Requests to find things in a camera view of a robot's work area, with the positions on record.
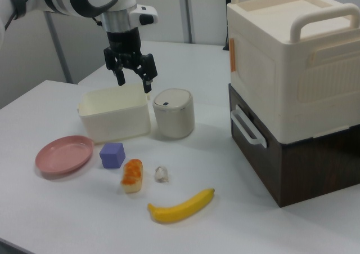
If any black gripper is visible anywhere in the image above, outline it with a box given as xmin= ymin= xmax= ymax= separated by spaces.
xmin=102 ymin=28 xmax=158 ymax=95

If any toy bread with orange glaze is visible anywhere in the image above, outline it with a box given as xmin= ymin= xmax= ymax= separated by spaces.
xmin=120 ymin=158 xmax=143 ymax=194

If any pink plastic plate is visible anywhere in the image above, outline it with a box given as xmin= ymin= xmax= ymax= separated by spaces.
xmin=34 ymin=135 xmax=95 ymax=179

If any cream open plastic bin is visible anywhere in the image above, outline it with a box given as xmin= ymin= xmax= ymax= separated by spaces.
xmin=77 ymin=82 xmax=152 ymax=145

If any small round lidded trash can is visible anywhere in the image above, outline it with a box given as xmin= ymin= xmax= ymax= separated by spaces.
xmin=152 ymin=88 xmax=195 ymax=140

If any purple cube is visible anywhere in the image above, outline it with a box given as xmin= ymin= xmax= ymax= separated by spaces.
xmin=99 ymin=142 xmax=125 ymax=170

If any small garlic bulb toy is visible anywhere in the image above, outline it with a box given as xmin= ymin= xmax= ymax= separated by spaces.
xmin=154 ymin=165 xmax=169 ymax=184

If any yellow toy banana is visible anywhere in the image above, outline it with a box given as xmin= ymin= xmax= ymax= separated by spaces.
xmin=147 ymin=188 xmax=216 ymax=225

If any dark brown drawer box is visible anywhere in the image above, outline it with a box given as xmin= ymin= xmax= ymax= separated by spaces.
xmin=228 ymin=83 xmax=360 ymax=208

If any grey partition post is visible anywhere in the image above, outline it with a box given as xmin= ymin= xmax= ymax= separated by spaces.
xmin=44 ymin=11 xmax=71 ymax=83
xmin=183 ymin=0 xmax=197 ymax=44

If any orange door handle strip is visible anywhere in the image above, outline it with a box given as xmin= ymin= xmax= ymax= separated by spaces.
xmin=229 ymin=38 xmax=237 ymax=73

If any cream toy box with handles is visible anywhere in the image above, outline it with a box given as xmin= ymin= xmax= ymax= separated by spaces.
xmin=226 ymin=0 xmax=360 ymax=146

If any white drawer handle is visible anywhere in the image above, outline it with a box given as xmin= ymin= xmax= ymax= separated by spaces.
xmin=230 ymin=104 xmax=268 ymax=148

